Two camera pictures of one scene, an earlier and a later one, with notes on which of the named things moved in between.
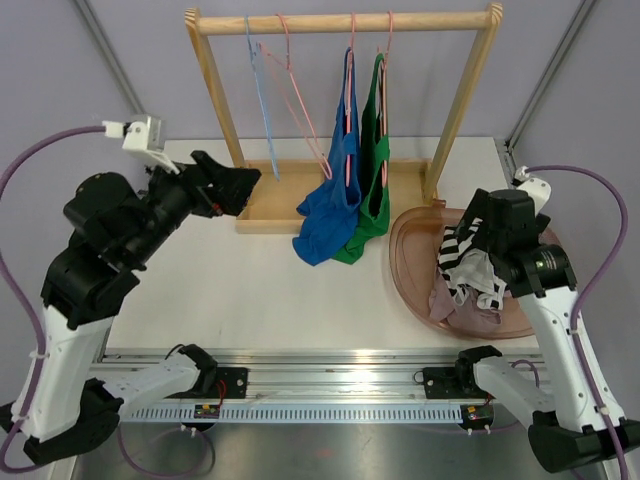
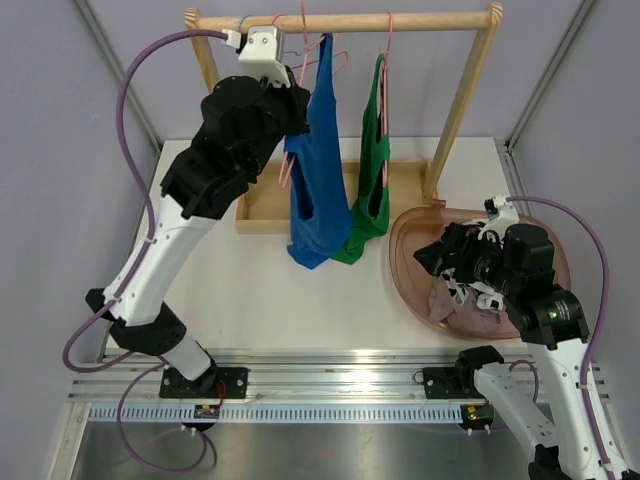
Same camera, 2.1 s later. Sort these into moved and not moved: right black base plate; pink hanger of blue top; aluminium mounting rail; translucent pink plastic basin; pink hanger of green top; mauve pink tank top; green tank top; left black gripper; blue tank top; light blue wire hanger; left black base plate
Moved: light blue wire hanger; blue tank top; pink hanger of blue top; left black gripper
Not moved: left black base plate; pink hanger of green top; green tank top; right black base plate; aluminium mounting rail; mauve pink tank top; translucent pink plastic basin
